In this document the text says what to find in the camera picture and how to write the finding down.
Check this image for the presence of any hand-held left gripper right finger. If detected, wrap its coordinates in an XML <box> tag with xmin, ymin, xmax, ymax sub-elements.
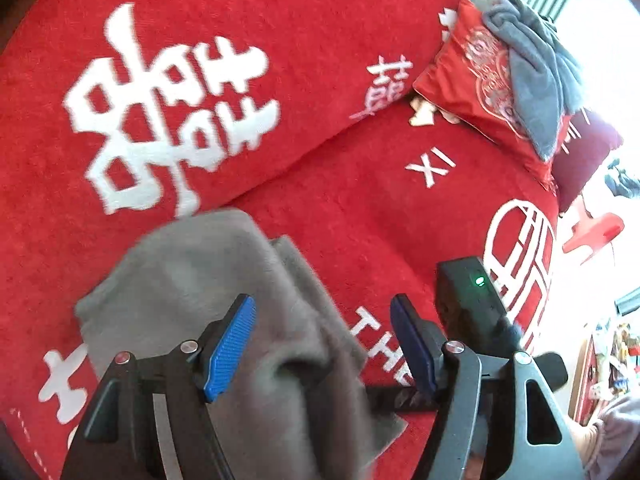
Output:
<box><xmin>389</xmin><ymin>294</ymin><xmax>586</xmax><ymax>480</ymax></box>

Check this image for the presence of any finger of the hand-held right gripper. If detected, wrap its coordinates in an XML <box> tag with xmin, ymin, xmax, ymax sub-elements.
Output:
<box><xmin>364</xmin><ymin>385</ymin><xmax>441</xmax><ymax>414</ymax></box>

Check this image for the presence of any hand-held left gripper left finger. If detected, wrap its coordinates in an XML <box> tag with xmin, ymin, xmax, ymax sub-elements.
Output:
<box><xmin>60</xmin><ymin>294</ymin><xmax>257</xmax><ymax>480</ymax></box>

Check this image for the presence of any grey knit garment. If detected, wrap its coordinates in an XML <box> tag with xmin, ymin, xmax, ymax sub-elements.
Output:
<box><xmin>74</xmin><ymin>208</ymin><xmax>408</xmax><ymax>480</ymax></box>

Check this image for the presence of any person's right forearm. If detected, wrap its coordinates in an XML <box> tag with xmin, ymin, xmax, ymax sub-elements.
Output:
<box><xmin>567</xmin><ymin>394</ymin><xmax>640</xmax><ymax>480</ymax></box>

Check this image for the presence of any red plastic stool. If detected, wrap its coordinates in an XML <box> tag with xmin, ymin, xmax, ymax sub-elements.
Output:
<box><xmin>562</xmin><ymin>195</ymin><xmax>626</xmax><ymax>266</ymax></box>

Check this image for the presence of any cluttered red shelf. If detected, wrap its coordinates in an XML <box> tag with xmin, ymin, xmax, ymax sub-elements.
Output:
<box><xmin>570</xmin><ymin>320</ymin><xmax>640</xmax><ymax>427</ymax></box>

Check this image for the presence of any maroon pillow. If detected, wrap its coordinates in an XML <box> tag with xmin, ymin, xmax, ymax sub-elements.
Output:
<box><xmin>550</xmin><ymin>109</ymin><xmax>624</xmax><ymax>214</ymax></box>

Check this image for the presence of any red embroidered pillow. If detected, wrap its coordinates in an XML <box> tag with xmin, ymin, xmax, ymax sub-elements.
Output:
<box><xmin>412</xmin><ymin>0</ymin><xmax>574</xmax><ymax>194</ymax></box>

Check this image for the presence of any blue-grey garment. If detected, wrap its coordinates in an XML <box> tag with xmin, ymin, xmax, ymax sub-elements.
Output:
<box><xmin>472</xmin><ymin>0</ymin><xmax>587</xmax><ymax>162</ymax></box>

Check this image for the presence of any red printed blanket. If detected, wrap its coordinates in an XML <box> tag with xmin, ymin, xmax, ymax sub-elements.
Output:
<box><xmin>0</xmin><ymin>0</ymin><xmax>561</xmax><ymax>480</ymax></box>

